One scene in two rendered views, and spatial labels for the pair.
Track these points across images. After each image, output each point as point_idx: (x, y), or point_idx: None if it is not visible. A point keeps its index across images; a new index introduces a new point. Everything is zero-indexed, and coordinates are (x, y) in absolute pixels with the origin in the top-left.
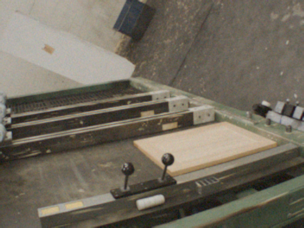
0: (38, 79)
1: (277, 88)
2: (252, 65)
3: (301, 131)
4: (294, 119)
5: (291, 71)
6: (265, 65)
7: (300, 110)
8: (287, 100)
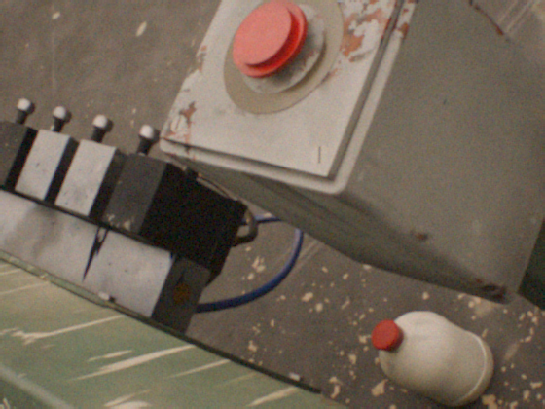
0: None
1: (118, 94)
2: (38, 9)
3: (23, 269)
4: (29, 205)
5: (179, 18)
6: (83, 4)
7: (54, 152)
8: (19, 103)
